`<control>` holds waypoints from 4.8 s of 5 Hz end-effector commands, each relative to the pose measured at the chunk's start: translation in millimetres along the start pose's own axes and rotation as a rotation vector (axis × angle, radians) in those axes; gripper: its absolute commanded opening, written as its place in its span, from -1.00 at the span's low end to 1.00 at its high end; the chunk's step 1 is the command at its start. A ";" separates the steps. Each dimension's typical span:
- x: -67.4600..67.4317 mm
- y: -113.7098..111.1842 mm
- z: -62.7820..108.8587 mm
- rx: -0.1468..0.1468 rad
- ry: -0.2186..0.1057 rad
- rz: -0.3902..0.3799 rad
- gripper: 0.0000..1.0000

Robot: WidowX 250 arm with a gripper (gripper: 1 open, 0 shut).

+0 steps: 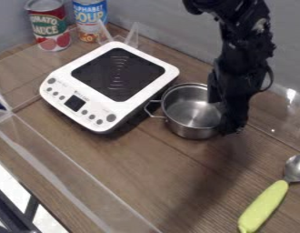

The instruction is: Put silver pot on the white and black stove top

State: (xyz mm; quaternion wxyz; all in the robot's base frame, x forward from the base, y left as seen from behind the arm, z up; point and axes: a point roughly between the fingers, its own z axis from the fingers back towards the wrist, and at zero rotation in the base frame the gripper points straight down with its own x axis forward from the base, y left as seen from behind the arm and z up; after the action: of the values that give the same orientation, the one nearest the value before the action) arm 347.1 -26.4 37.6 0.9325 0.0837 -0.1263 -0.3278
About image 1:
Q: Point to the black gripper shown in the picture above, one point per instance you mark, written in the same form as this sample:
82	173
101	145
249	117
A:
234	81

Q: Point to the silver pot with handles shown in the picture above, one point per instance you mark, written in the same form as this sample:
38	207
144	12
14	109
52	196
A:
190	116

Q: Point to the white and black induction stove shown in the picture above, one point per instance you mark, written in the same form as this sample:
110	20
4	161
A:
101	88

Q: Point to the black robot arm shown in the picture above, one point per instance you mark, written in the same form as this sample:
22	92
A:
244	20

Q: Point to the alphabet soup can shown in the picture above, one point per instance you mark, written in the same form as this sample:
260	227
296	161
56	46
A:
89	13

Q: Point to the tomato sauce can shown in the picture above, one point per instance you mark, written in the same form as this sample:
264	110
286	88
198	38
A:
48	18

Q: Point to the spoon with green handle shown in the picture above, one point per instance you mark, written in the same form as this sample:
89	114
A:
265	204

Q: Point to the clear acrylic corner bracket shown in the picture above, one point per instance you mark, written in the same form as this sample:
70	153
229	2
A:
128	37

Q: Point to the black metal frame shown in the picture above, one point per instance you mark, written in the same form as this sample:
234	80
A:
13	221

